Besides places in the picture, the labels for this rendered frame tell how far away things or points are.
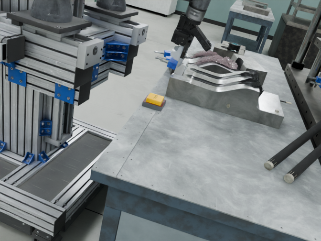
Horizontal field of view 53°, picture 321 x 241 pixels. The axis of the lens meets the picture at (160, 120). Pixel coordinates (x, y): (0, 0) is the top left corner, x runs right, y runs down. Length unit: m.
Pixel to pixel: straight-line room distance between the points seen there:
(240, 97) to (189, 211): 0.64
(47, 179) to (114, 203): 0.86
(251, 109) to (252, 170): 0.39
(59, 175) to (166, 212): 0.98
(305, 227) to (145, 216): 0.43
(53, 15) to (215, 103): 0.72
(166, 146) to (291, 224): 0.42
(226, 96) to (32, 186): 1.03
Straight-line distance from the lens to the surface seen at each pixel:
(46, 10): 1.29
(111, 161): 0.93
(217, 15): 8.69
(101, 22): 1.74
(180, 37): 1.37
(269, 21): 5.45
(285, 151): 1.17
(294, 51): 5.96
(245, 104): 1.40
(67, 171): 1.84
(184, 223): 0.95
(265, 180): 1.07
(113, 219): 1.01
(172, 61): 1.44
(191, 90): 1.39
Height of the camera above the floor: 1.34
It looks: 27 degrees down
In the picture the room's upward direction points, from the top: 14 degrees clockwise
